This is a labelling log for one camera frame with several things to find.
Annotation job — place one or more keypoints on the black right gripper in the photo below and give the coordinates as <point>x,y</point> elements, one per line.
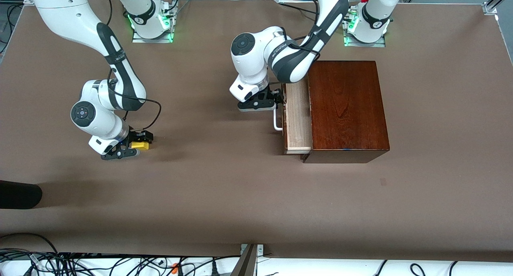
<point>134,138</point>

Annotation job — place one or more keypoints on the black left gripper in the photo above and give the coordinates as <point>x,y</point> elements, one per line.
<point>267,95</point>

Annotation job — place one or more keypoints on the yellow wooden block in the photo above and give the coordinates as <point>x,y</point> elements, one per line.
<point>141,146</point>

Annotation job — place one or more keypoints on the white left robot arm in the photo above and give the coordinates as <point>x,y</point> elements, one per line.
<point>256,63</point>

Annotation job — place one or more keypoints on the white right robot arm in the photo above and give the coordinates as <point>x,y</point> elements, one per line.
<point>100,103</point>

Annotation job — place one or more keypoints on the dark brown wooden cabinet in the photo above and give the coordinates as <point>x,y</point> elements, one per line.
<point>344,107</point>

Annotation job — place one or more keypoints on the black rounded cylinder object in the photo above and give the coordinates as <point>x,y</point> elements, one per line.
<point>20,194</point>

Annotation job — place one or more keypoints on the black power plug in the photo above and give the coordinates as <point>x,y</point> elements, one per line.
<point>214,268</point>

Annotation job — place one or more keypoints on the dark metal strut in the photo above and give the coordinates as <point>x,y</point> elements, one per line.
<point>244,264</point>

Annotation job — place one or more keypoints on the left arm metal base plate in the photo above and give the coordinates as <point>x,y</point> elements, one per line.
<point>350,44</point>

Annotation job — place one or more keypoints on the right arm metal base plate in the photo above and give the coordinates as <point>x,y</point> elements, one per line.
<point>138,39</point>

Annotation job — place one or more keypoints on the aluminium corner bracket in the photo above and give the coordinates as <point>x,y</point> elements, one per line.
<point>260,250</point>

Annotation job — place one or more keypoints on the aluminium frame corner profile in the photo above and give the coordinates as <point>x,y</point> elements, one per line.
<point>491,7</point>

